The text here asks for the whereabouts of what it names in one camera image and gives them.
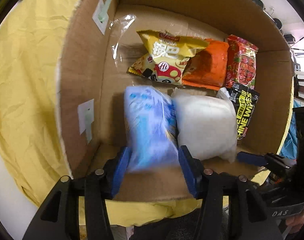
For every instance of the black wipes packet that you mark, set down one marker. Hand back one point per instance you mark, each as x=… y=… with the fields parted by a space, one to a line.
x=245 y=110

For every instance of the white soft plastic pack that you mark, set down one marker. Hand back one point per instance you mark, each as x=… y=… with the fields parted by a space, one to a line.
x=207 y=125

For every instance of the cardboard box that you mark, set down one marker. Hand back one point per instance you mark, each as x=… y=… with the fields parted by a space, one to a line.
x=204 y=17

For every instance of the grey fleece clothing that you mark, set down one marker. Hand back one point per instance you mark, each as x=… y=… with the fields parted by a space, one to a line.
x=172 y=227

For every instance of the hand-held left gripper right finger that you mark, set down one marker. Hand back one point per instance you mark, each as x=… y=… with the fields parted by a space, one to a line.
x=188 y=172

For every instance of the person's right hand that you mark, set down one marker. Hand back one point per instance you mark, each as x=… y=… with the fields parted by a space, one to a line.
x=292 y=223

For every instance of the red snack packet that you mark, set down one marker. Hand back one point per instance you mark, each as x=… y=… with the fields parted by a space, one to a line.
x=242 y=62

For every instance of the yellow snack packet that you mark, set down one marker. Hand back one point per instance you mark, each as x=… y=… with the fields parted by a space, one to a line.
x=167 y=55

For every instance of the orange snack packet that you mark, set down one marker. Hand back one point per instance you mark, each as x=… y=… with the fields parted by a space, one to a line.
x=207 y=67

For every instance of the blue tissue pack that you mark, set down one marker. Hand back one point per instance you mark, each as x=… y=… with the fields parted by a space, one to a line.
x=152 y=130

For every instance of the yellow tablecloth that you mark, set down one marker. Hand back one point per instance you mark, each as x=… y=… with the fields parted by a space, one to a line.
x=29 y=80

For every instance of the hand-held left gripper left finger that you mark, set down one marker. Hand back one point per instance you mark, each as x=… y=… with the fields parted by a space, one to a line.
x=120 y=170

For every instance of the blue jacket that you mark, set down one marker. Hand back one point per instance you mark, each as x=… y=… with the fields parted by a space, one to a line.
x=291 y=140

